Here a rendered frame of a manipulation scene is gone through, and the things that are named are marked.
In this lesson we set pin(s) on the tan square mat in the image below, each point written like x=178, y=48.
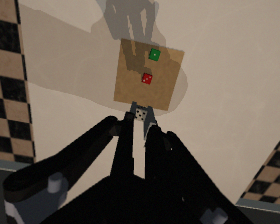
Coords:
x=134, y=62

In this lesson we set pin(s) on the beige die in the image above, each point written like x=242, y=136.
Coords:
x=141, y=113

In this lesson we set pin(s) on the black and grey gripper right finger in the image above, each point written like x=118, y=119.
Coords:
x=186, y=179

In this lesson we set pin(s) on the red die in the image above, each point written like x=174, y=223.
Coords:
x=147, y=78

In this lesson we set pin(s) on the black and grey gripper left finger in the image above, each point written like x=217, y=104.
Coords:
x=33, y=193

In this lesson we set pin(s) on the green die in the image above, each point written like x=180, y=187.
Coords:
x=154, y=54

